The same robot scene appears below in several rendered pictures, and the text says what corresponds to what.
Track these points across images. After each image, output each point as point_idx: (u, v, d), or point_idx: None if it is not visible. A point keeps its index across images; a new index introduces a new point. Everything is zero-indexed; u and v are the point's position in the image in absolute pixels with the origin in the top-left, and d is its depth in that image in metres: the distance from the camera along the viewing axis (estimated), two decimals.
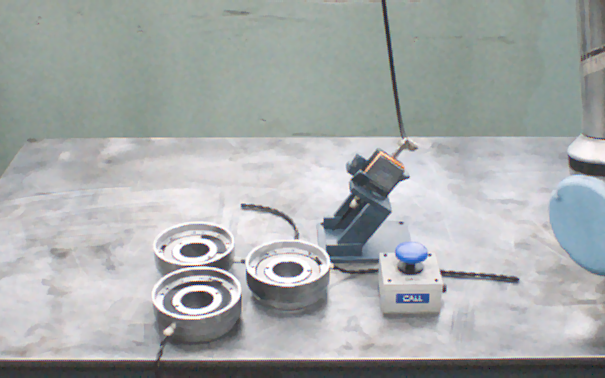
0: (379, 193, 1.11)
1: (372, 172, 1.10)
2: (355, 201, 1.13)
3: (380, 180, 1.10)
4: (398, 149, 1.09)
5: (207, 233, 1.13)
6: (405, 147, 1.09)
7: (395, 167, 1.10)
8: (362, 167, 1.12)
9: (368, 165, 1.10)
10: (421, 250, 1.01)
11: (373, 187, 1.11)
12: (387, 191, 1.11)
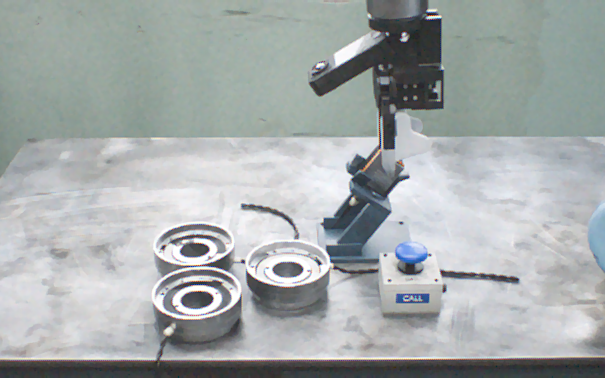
0: (378, 190, 1.11)
1: (371, 169, 1.10)
2: (354, 199, 1.13)
3: (379, 177, 1.10)
4: None
5: (207, 233, 1.13)
6: None
7: (394, 164, 1.10)
8: (361, 165, 1.12)
9: (367, 163, 1.10)
10: (421, 250, 1.01)
11: (372, 184, 1.11)
12: (386, 188, 1.11)
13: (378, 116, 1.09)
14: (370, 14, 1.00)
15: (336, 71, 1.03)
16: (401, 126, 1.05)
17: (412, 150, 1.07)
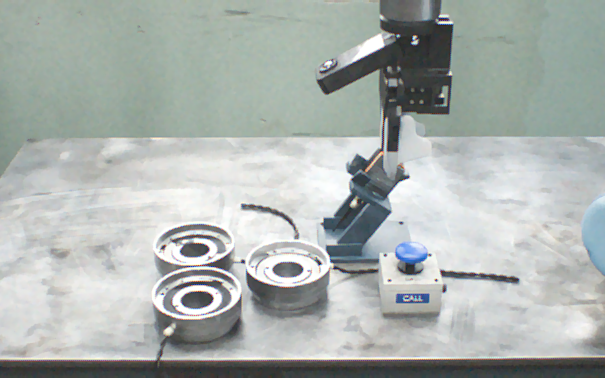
0: (379, 193, 1.11)
1: (372, 172, 1.10)
2: (355, 201, 1.13)
3: (380, 180, 1.11)
4: None
5: (207, 233, 1.13)
6: None
7: None
8: (362, 168, 1.12)
9: (368, 166, 1.11)
10: (421, 250, 1.01)
11: (373, 187, 1.11)
12: (387, 191, 1.11)
13: (382, 118, 1.09)
14: (383, 15, 1.00)
15: (345, 70, 1.03)
16: (405, 129, 1.06)
17: (414, 154, 1.07)
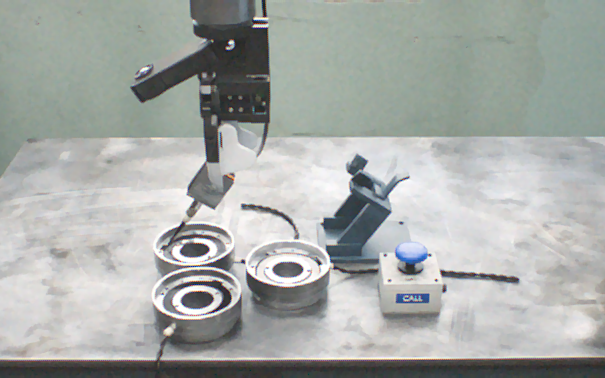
0: (209, 206, 1.05)
1: (199, 184, 1.04)
2: (186, 215, 1.07)
3: (208, 192, 1.05)
4: None
5: (207, 233, 1.13)
6: None
7: (223, 178, 1.04)
8: (192, 179, 1.06)
9: (196, 177, 1.05)
10: (421, 250, 1.01)
11: (202, 199, 1.05)
12: (217, 203, 1.06)
13: None
14: (192, 19, 0.94)
15: (157, 77, 0.97)
16: (227, 139, 1.00)
17: (239, 165, 1.01)
